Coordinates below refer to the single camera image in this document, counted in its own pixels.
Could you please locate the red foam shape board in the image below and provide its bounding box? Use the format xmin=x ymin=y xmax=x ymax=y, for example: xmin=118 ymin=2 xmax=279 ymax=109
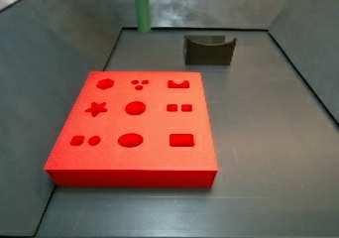
xmin=46 ymin=71 xmax=218 ymax=188

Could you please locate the green cylinder peg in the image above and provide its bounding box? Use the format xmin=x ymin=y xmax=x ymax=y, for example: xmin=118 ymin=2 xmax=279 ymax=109
xmin=135 ymin=0 xmax=151 ymax=33

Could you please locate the dark curved block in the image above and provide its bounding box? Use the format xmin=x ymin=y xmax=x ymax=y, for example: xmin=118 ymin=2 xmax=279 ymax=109
xmin=184 ymin=35 xmax=238 ymax=65

